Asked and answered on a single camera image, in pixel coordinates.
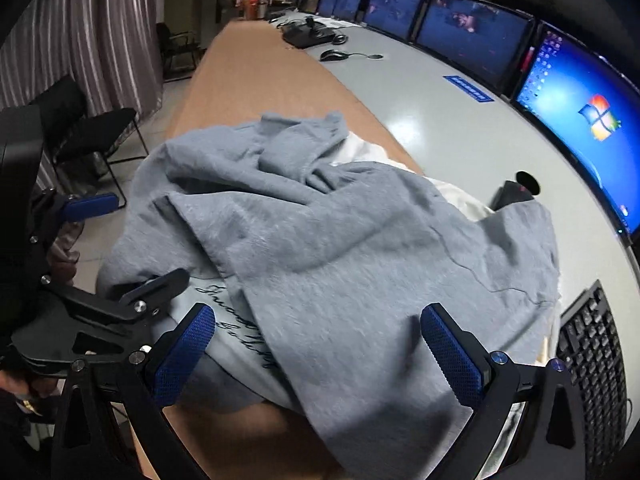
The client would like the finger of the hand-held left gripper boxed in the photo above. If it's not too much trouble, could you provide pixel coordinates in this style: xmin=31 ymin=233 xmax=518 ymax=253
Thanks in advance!
xmin=10 ymin=268 xmax=191 ymax=377
xmin=30 ymin=189 xmax=120 ymax=241

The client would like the white cloth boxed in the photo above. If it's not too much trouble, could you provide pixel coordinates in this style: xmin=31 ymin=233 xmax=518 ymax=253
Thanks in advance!
xmin=327 ymin=131 xmax=566 ymax=466

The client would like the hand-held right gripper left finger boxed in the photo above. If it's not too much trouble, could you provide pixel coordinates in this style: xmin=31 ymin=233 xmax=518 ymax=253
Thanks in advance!
xmin=50 ymin=303 xmax=236 ymax=480

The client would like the person's left forearm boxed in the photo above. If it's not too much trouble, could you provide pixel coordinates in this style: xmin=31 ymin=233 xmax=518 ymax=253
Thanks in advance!
xmin=0 ymin=390 xmax=61 ymax=480

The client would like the black computer keyboard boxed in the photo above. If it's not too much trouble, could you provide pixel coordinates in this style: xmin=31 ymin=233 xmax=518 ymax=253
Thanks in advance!
xmin=557 ymin=280 xmax=631 ymax=471

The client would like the grey sweatshirt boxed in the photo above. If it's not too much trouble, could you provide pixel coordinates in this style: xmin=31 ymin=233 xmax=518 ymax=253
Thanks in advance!
xmin=97 ymin=111 xmax=561 ymax=480

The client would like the blue desk label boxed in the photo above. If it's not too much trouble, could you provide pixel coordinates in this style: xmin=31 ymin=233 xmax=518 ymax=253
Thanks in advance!
xmin=442 ymin=75 xmax=496 ymax=103

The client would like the monitor with blue desktop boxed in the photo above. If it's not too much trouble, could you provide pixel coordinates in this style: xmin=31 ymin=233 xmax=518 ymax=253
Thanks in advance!
xmin=512 ymin=20 xmax=640 ymax=238

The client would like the pale grey printed shirt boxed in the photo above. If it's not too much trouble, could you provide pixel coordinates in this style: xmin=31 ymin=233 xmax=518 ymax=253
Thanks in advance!
xmin=165 ymin=280 xmax=311 ymax=411

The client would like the person's left hand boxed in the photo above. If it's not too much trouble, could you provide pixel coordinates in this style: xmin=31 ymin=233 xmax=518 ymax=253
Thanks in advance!
xmin=0 ymin=352 xmax=58 ymax=413

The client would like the black joystick controller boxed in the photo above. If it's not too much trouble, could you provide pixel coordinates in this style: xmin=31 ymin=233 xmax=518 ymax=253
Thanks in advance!
xmin=280 ymin=17 xmax=336 ymax=48
xmin=490 ymin=171 xmax=541 ymax=211

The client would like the black chair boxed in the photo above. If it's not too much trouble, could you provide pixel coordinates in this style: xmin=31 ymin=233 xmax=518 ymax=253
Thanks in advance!
xmin=156 ymin=22 xmax=202 ymax=82
xmin=30 ymin=75 xmax=151 ymax=208

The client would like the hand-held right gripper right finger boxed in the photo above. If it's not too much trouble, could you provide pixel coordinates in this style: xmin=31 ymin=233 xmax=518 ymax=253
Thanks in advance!
xmin=420 ymin=303 xmax=601 ymax=480

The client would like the striped grey curtain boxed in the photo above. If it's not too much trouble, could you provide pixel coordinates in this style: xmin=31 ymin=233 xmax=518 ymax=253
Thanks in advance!
xmin=0 ymin=0 xmax=166 ymax=191

